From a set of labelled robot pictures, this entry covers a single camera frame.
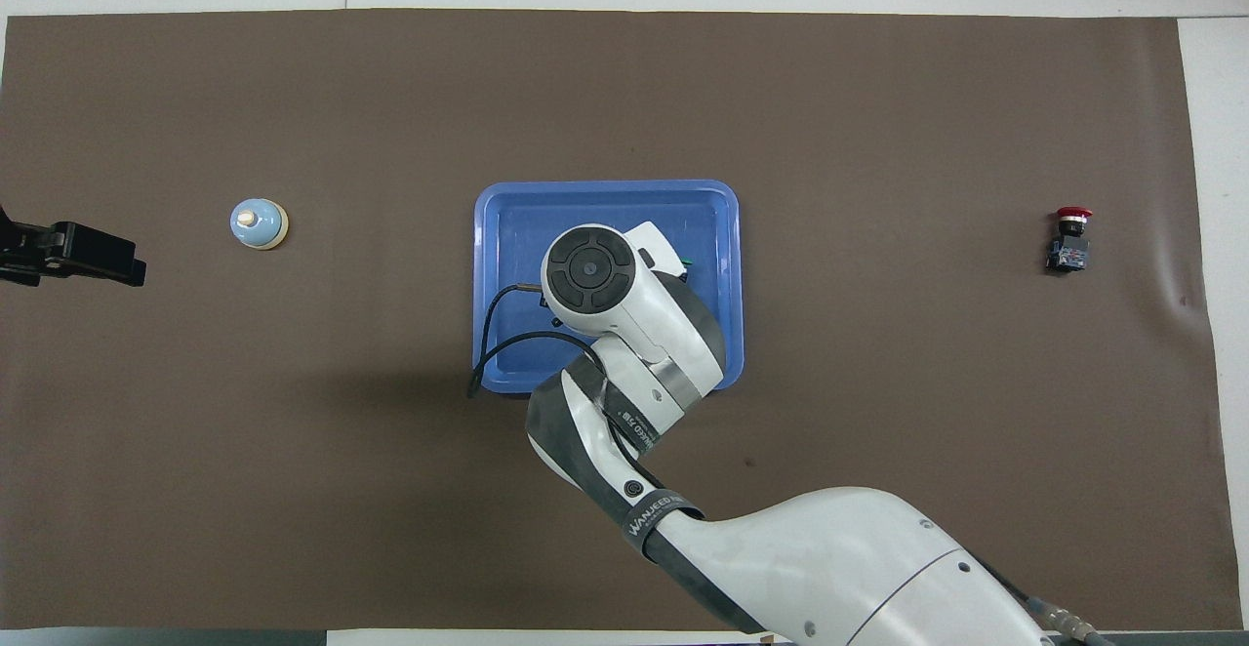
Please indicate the green push button switch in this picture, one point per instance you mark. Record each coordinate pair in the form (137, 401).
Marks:
(686, 262)

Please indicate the red push button switch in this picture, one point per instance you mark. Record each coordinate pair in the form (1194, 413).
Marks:
(1069, 251)

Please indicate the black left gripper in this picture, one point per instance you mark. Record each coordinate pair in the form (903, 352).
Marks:
(27, 256)

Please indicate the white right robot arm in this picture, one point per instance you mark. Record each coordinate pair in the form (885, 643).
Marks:
(829, 568)

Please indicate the light blue desk bell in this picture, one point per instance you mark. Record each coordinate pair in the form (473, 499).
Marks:
(258, 224)

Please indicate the brown table mat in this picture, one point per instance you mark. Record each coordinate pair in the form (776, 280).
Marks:
(293, 480)

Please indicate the blue plastic tray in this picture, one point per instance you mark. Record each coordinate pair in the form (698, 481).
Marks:
(512, 236)

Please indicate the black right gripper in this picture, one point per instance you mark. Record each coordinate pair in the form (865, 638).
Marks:
(547, 306)

